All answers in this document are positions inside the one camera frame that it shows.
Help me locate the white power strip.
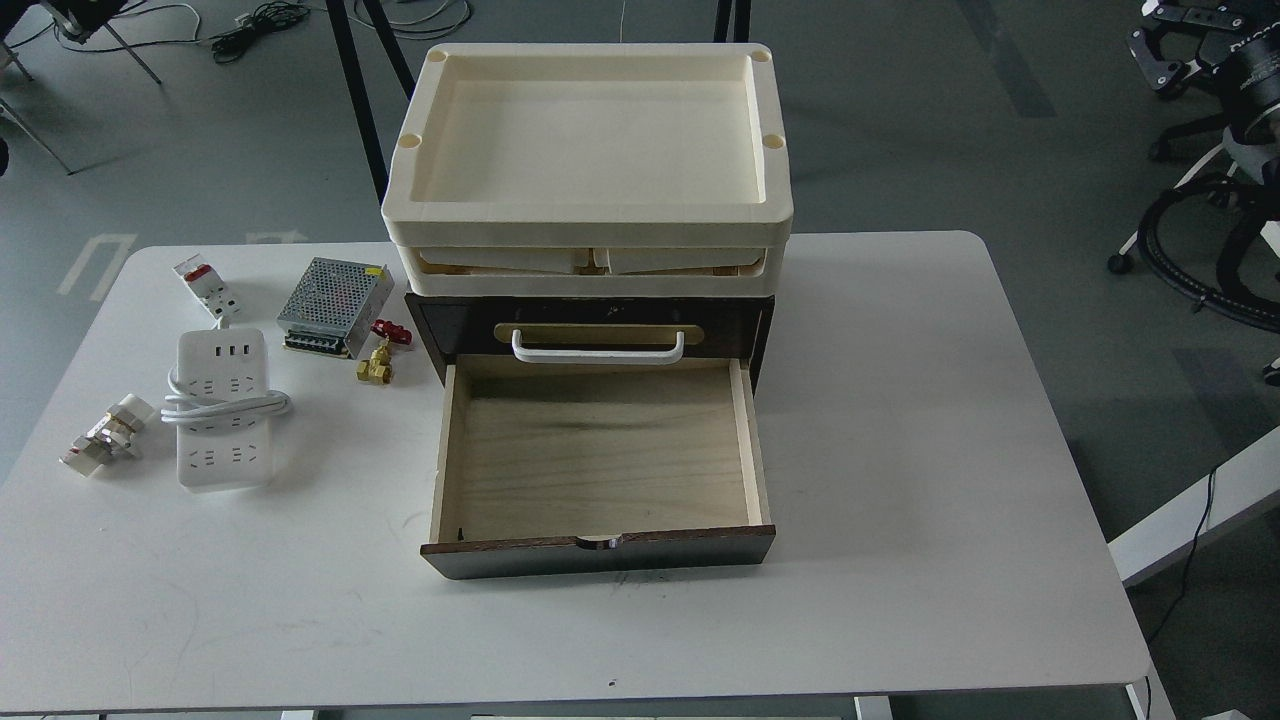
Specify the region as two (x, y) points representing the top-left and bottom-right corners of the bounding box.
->
(170, 325), (274, 493)

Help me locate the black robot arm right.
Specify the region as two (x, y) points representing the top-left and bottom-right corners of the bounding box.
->
(1126, 1), (1279, 145)

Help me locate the open wooden drawer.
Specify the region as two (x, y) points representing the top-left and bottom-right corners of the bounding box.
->
(420, 355), (776, 580)

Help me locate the cream plastic tray top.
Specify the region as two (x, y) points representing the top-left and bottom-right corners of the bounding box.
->
(381, 44), (794, 249)

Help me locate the metal mesh power supply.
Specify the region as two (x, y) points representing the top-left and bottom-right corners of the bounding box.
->
(276, 258), (396, 359)

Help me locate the white red circuit breaker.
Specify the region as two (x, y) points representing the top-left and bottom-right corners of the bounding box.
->
(173, 254), (242, 329)

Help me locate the white beige connector part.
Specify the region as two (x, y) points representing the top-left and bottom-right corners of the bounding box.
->
(59, 393), (157, 477)

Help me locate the white desk edge right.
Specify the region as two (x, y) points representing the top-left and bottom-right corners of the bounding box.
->
(1108, 428), (1279, 587)

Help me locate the white leg office chair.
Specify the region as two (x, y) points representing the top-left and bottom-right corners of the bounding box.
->
(1106, 100), (1280, 331)

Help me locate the white drawer handle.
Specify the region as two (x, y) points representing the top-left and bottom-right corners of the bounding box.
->
(509, 329), (686, 366)

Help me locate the brass valve red handle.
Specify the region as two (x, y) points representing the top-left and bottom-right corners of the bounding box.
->
(355, 318), (413, 386)

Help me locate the white power strip cable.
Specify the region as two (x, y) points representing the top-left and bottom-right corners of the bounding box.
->
(160, 364), (293, 428)

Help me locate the black cable bundle floor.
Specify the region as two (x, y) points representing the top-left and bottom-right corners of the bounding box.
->
(210, 1), (312, 65)

